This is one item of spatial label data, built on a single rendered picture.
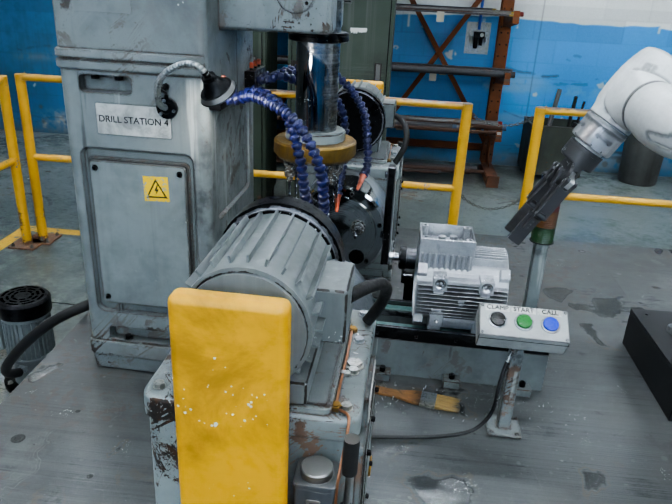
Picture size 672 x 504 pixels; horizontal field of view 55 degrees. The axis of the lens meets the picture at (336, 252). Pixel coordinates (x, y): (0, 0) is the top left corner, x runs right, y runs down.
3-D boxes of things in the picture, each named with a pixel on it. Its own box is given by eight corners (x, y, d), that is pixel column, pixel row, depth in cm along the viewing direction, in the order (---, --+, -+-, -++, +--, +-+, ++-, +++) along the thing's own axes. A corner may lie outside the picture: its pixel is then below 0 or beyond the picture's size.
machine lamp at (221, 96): (133, 130, 114) (127, 56, 109) (158, 117, 124) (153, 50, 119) (232, 137, 112) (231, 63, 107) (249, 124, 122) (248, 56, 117)
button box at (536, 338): (474, 345, 127) (479, 333, 122) (475, 314, 131) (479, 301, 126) (563, 355, 125) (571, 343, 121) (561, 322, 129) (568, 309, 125)
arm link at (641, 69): (578, 100, 128) (606, 121, 116) (635, 31, 122) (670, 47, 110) (616, 127, 131) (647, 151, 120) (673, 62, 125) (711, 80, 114)
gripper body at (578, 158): (569, 131, 131) (538, 167, 134) (577, 141, 123) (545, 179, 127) (597, 152, 132) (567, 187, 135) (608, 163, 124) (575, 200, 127)
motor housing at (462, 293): (411, 337, 145) (419, 261, 137) (411, 299, 162) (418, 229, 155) (501, 346, 143) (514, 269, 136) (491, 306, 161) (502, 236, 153)
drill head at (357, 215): (285, 282, 169) (287, 191, 159) (311, 227, 206) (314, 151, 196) (380, 292, 166) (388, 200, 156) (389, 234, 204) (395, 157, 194)
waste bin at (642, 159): (650, 177, 624) (665, 114, 600) (664, 189, 589) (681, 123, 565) (609, 174, 627) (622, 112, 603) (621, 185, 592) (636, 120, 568)
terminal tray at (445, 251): (417, 268, 143) (420, 238, 140) (417, 250, 152) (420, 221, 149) (472, 273, 142) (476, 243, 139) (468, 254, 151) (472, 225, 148)
